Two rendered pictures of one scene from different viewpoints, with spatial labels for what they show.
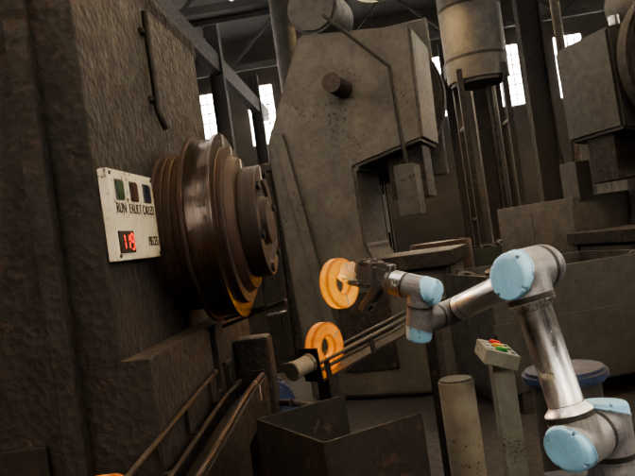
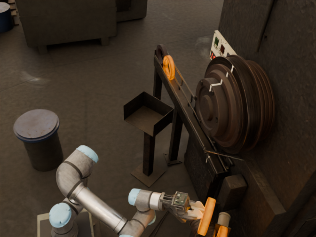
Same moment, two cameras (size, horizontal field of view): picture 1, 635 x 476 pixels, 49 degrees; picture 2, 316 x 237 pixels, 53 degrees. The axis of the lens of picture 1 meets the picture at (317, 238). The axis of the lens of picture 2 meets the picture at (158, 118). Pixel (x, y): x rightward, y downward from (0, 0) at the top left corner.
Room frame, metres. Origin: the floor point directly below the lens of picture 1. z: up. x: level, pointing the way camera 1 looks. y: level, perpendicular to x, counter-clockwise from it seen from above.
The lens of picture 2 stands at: (2.71, -0.53, 2.13)
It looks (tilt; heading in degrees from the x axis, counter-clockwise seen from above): 45 degrees down; 156
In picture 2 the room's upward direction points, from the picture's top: 4 degrees clockwise
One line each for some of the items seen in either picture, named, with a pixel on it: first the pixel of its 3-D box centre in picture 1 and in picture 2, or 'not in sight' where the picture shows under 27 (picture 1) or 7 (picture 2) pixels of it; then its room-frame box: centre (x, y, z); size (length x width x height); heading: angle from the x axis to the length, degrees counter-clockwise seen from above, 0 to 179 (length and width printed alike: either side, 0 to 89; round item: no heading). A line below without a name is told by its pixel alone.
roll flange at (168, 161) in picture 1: (191, 231); (243, 102); (1.80, 0.32, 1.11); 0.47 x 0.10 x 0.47; 175
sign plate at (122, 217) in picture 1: (132, 216); (222, 56); (1.47, 0.38, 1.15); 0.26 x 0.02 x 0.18; 175
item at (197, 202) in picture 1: (222, 227); (228, 104); (1.80, 0.24, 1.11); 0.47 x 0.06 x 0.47; 175
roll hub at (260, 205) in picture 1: (259, 221); (209, 107); (1.79, 0.14, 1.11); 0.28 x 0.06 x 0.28; 175
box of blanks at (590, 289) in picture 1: (547, 322); not in sight; (4.12, -1.26, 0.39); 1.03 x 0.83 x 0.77; 100
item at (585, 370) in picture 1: (571, 422); not in sight; (2.71, -0.87, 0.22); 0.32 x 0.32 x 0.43
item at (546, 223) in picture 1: (565, 267); not in sight; (5.71, -1.96, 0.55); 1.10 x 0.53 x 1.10; 15
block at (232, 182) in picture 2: (257, 377); (231, 193); (2.03, 0.23, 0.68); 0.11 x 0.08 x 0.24; 85
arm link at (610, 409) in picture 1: (606, 425); (62, 217); (1.77, -0.65, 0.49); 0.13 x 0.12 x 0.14; 130
